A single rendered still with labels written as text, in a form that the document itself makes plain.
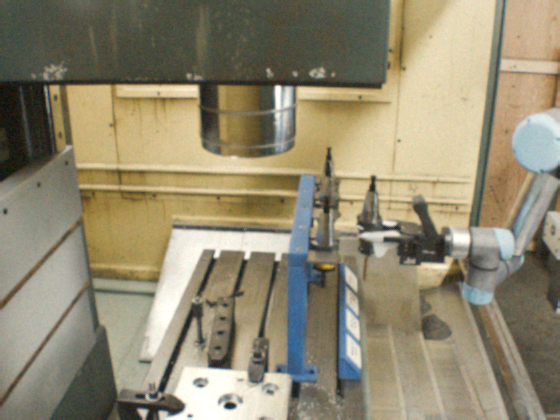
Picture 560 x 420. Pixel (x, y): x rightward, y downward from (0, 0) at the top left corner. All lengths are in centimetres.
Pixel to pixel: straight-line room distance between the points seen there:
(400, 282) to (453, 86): 68
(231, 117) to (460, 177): 132
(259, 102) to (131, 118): 127
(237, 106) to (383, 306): 122
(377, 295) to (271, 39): 132
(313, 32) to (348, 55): 5
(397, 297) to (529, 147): 89
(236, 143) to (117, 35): 23
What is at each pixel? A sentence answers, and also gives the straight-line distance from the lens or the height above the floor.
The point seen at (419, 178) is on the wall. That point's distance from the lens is 203.
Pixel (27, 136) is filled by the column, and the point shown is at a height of 146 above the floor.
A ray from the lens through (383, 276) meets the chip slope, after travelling 201.
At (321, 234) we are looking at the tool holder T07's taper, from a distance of 121.
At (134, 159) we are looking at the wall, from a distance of 213.
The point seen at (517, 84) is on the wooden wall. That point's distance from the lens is 374.
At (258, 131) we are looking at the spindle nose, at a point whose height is 154.
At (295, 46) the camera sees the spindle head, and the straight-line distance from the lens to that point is 77.
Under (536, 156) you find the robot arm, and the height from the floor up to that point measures 143.
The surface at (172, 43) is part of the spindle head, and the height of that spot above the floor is 168.
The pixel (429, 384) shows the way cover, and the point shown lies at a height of 75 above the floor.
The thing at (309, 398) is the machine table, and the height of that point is 90.
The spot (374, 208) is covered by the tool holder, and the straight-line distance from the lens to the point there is 133.
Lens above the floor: 178
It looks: 23 degrees down
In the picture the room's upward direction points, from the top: straight up
